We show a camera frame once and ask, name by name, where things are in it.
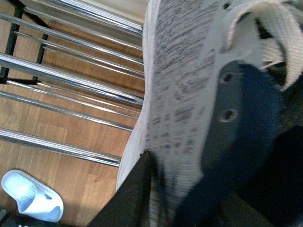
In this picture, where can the black metal shoe rack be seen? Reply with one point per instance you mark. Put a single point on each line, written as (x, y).
(61, 82)

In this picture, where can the grey knit sneaker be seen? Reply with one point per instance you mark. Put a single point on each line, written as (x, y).
(215, 72)

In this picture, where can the light blue slipper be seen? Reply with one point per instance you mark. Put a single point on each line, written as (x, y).
(33, 198)

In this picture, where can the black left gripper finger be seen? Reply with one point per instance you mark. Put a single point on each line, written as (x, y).
(129, 207)

